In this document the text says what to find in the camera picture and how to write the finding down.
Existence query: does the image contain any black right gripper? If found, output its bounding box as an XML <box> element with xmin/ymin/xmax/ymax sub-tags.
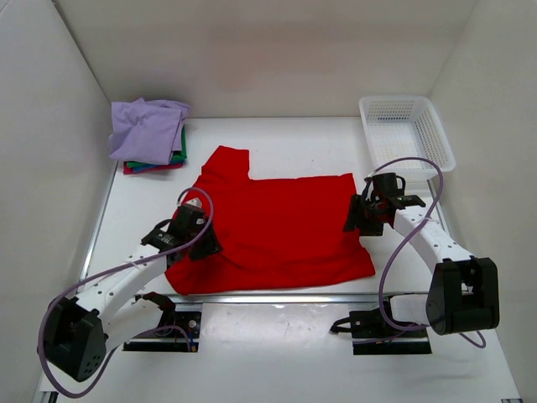
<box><xmin>343</xmin><ymin>195</ymin><xmax>386</xmax><ymax>237</ymax></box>

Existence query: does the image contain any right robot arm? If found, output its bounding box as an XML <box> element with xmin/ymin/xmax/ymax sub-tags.
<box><xmin>343</xmin><ymin>173</ymin><xmax>500</xmax><ymax>337</ymax></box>

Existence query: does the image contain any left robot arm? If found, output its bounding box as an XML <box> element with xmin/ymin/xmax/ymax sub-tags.
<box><xmin>38</xmin><ymin>197</ymin><xmax>222</xmax><ymax>382</ymax></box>

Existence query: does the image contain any blue folded t-shirt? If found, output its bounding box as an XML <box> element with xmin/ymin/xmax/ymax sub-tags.
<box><xmin>129</xmin><ymin>164</ymin><xmax>169</xmax><ymax>173</ymax></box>

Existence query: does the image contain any white plastic basket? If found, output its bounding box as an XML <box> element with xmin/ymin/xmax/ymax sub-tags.
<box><xmin>359</xmin><ymin>96</ymin><xmax>456</xmax><ymax>182</ymax></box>

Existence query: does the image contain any lilac folded t-shirt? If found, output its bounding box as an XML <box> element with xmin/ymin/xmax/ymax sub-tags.
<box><xmin>108</xmin><ymin>97</ymin><xmax>190</xmax><ymax>165</ymax></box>

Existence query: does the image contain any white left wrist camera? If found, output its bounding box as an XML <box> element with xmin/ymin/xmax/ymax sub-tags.
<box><xmin>183</xmin><ymin>197</ymin><xmax>205</xmax><ymax>214</ymax></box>

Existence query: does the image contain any aluminium table rail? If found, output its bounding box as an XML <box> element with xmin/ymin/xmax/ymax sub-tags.
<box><xmin>77</xmin><ymin>291</ymin><xmax>391</xmax><ymax>306</ymax></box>

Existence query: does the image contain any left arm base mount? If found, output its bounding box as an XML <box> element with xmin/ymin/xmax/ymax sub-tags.
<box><xmin>123</xmin><ymin>293</ymin><xmax>202</xmax><ymax>353</ymax></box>

